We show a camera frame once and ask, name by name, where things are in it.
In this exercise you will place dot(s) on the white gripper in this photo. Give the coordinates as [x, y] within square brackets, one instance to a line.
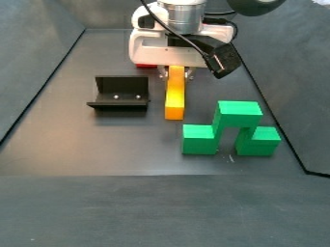
[171, 35]

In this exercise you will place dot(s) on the yellow rectangular block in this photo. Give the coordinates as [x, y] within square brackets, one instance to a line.
[175, 87]

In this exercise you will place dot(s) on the red board base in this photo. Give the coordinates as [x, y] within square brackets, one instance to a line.
[146, 66]

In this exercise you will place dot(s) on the green stepped block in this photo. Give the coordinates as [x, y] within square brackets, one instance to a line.
[255, 141]

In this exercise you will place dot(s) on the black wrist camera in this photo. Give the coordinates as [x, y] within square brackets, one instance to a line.
[222, 60]

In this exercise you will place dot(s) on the black angled bracket holder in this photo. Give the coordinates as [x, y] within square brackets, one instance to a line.
[120, 92]

